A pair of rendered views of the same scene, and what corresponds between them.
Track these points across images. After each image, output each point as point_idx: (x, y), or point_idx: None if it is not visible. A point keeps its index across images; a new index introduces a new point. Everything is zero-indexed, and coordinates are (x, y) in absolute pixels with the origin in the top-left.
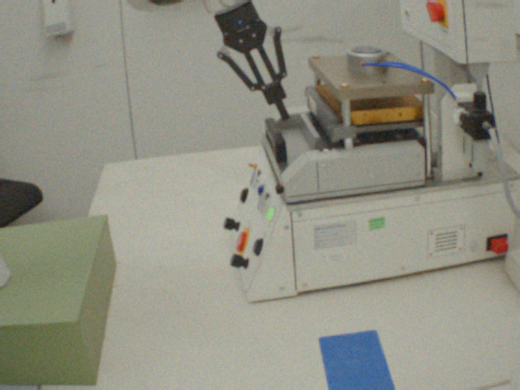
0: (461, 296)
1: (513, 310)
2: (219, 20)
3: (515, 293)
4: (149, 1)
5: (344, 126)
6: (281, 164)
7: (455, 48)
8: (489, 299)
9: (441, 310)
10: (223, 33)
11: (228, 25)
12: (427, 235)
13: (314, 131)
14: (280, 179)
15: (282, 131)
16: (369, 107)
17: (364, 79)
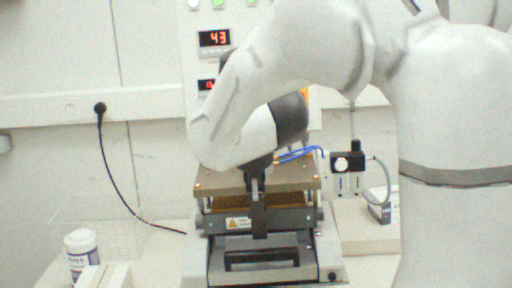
0: (367, 277)
1: (392, 259)
2: (265, 158)
3: (372, 256)
4: (278, 146)
5: (322, 208)
6: (304, 265)
7: (319, 120)
8: (375, 266)
9: (383, 286)
10: (259, 172)
11: (271, 159)
12: None
13: (280, 233)
14: (317, 273)
15: (214, 263)
16: (296, 192)
17: (292, 172)
